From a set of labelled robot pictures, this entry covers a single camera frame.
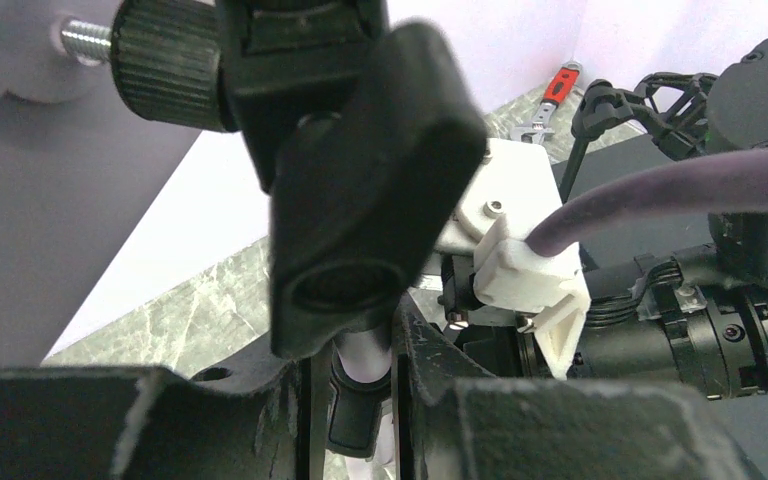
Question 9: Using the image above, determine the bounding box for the dark rectangular equipment case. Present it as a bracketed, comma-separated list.
[541, 148, 768, 473]

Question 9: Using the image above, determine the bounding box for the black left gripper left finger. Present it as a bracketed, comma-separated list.
[0, 336, 331, 479]

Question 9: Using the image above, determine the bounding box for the lilac perforated music stand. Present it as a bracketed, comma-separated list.
[0, 0, 489, 480]

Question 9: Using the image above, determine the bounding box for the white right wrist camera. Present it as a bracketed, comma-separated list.
[435, 138, 591, 380]

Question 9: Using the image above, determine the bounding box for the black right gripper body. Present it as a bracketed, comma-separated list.
[439, 251, 768, 400]

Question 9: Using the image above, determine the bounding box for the black microphone shock-mount stand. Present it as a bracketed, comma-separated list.
[558, 72, 719, 202]

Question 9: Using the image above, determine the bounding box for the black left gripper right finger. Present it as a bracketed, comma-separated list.
[392, 295, 761, 479]

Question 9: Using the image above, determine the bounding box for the red-handled adjustable wrench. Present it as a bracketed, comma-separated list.
[508, 61, 582, 144]

